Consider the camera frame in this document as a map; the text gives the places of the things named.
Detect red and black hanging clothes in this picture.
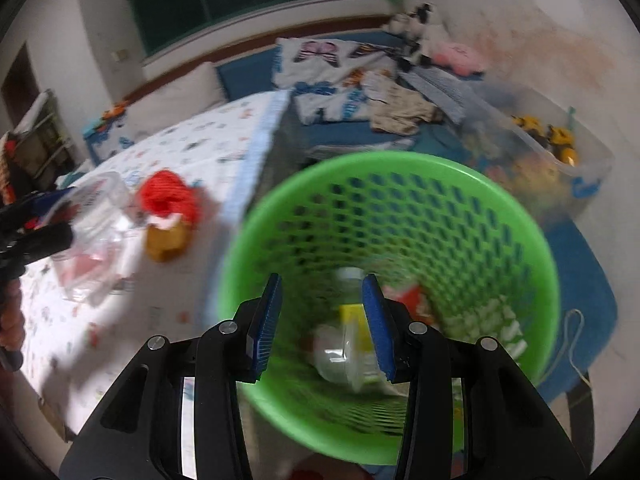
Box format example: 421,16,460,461
0,132,31,201

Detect white pillow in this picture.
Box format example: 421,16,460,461
125,61,228,121

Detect dark wooden door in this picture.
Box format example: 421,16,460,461
0,42,41,126

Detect grey patterned cloth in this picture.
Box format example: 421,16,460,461
412,65,473,123

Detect metal shelf rack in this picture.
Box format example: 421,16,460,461
15,90,76,176

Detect pink plush toy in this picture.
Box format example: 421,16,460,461
432,41,487,73

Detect dark window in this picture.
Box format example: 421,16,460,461
127,0,381,58

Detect clear storage bin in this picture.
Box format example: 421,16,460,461
460,82,615,221

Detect clear plastic container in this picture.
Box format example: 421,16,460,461
50,171,138,306

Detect clear bottle with yellow label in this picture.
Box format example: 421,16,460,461
310,266,401,396

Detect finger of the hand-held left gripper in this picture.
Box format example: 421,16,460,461
0,189,76,231
0,221,75,266

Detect red mesh bag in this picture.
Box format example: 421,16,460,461
136,170,201,226

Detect cow plush toy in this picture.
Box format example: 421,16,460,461
387,2,451,68

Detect beige garment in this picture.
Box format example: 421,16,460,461
362,71,443,136

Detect white printed table cloth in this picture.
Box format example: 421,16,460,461
10,91,291,441

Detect blue cushion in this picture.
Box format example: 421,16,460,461
215,49,278,103

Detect butterfly print pillow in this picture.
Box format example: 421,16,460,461
85,120,141,161
274,37,401,126

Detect person's left hand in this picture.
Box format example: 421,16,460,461
0,275,26,373

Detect yellow toy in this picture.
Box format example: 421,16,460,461
545,125,581,163
512,115,543,136

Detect green plastic basket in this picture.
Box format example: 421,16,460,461
216,151,561,466

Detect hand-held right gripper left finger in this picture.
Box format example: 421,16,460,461
59,272,285,480

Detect white cable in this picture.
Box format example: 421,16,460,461
550,309,596,388

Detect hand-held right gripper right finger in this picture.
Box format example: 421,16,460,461
361,273,587,480

